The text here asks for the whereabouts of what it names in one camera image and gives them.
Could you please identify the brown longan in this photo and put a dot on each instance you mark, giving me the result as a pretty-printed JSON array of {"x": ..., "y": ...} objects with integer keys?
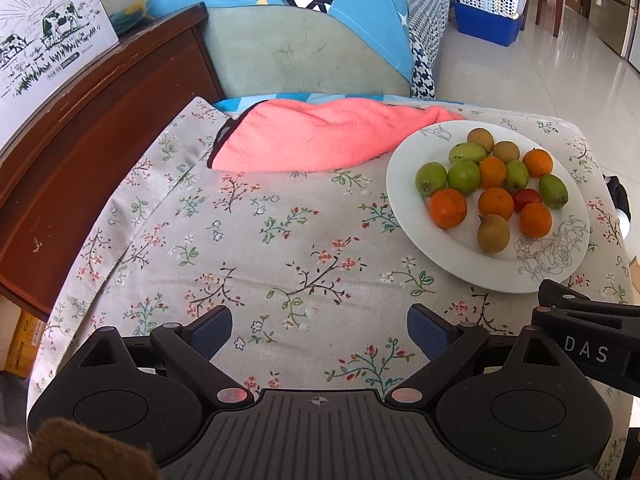
[
  {"x": 493, "y": 232},
  {"x": 480, "y": 138},
  {"x": 505, "y": 151}
]

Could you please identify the orange mandarin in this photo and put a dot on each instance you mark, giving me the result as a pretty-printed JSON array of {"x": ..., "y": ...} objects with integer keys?
[
  {"x": 448, "y": 208},
  {"x": 496, "y": 203},
  {"x": 535, "y": 219},
  {"x": 493, "y": 171},
  {"x": 538, "y": 162}
]

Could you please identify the blue plastic bin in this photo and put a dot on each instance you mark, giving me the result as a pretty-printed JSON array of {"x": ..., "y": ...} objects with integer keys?
[{"x": 487, "y": 27}]

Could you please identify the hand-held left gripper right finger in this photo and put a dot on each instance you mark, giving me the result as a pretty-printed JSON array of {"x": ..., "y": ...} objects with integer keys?
[{"x": 430, "y": 330}]

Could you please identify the red cherry tomato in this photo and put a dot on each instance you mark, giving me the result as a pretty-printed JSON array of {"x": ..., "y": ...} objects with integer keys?
[{"x": 527, "y": 197}]

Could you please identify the white plate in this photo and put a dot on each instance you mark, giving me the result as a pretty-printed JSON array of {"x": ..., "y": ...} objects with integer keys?
[{"x": 430, "y": 250}]

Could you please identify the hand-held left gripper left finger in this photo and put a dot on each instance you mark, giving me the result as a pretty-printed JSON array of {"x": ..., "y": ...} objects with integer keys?
[{"x": 212, "y": 332}]

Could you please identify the white printed carton box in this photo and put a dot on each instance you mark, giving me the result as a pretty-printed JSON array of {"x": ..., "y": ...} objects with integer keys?
[{"x": 45, "y": 30}]

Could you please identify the blue checked sheet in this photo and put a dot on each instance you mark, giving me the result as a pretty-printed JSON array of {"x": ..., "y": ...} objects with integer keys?
[{"x": 280, "y": 97}]

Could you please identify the pink towel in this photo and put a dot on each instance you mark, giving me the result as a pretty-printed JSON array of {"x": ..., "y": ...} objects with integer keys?
[{"x": 310, "y": 135}]

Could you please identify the steel refrigerator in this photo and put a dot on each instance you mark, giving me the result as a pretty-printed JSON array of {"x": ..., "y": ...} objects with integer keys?
[{"x": 617, "y": 5}]

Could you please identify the green sofa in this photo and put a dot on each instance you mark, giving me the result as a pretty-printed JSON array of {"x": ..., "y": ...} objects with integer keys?
[{"x": 300, "y": 55}]

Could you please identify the green jujube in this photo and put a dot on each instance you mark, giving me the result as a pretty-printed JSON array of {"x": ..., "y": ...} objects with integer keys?
[
  {"x": 517, "y": 175},
  {"x": 553, "y": 191},
  {"x": 463, "y": 176},
  {"x": 431, "y": 178},
  {"x": 467, "y": 151}
]

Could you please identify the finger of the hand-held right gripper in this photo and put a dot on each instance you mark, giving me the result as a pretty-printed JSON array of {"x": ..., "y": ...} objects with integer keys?
[{"x": 565, "y": 295}]

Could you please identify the brown fuzzy cloth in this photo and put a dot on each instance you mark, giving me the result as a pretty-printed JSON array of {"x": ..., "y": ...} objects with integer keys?
[{"x": 50, "y": 452}]

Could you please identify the dark wooden headboard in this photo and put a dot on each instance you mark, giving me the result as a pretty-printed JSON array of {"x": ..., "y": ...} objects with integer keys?
[{"x": 100, "y": 150}]

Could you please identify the yellow cardboard box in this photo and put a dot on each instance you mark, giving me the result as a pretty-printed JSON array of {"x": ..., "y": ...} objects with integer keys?
[{"x": 20, "y": 340}]

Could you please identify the houndstooth cloth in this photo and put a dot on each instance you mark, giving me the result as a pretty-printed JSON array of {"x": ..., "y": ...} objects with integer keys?
[{"x": 427, "y": 25}]

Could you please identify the floral tablecloth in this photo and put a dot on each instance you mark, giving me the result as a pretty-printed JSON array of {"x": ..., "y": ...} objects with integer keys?
[{"x": 300, "y": 240}]

